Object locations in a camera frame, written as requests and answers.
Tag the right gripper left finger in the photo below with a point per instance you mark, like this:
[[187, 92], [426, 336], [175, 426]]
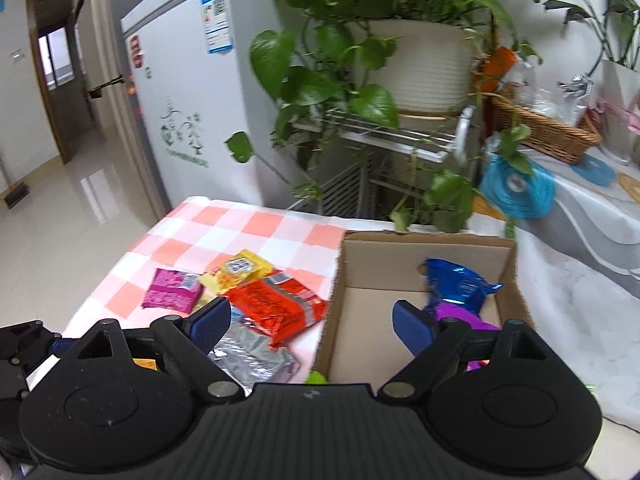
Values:
[[185, 344]]

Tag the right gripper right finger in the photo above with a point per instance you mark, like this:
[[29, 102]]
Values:
[[435, 346]]

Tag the purple snack packet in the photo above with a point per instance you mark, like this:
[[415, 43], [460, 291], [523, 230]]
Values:
[[442, 310]]

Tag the silver foil snack packet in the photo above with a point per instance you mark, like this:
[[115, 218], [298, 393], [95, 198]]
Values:
[[244, 353]]

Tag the blue foil snack packet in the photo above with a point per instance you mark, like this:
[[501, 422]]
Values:
[[455, 284]]

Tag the red orange snack packet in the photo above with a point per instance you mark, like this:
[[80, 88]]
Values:
[[279, 305]]

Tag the green snack packet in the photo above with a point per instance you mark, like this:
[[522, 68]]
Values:
[[316, 378]]

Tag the light blue snack packet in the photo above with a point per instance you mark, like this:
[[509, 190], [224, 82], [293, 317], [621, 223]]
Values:
[[236, 315]]

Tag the magenta snack packet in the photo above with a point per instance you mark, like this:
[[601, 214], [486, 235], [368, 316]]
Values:
[[173, 290]]

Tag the cardboard box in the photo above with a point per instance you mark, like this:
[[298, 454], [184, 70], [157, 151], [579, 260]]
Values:
[[376, 269]]

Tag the yellow waffle snack packet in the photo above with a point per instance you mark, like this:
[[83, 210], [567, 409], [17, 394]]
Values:
[[242, 268]]

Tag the pink checkered tablecloth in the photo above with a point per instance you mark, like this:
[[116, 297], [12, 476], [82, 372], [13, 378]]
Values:
[[199, 235]]

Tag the grey white table cover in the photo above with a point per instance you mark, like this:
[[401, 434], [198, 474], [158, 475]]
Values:
[[578, 269]]

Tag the blue ribbon roll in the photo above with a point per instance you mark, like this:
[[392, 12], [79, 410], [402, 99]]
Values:
[[517, 195]]

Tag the green pothos plant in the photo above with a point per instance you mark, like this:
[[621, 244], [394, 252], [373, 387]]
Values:
[[311, 72]]

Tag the white metal plant stand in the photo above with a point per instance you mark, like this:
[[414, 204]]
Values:
[[375, 165]]

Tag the blue round coaster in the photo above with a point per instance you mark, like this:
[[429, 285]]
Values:
[[594, 170]]

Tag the wicker basket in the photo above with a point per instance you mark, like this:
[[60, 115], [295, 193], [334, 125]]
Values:
[[547, 135]]

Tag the white plant pot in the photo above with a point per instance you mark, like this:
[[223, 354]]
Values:
[[431, 69]]

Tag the white refrigerator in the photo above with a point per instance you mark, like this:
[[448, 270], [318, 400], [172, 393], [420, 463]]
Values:
[[207, 119]]

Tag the white vase with plant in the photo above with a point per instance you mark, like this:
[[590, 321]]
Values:
[[617, 29]]

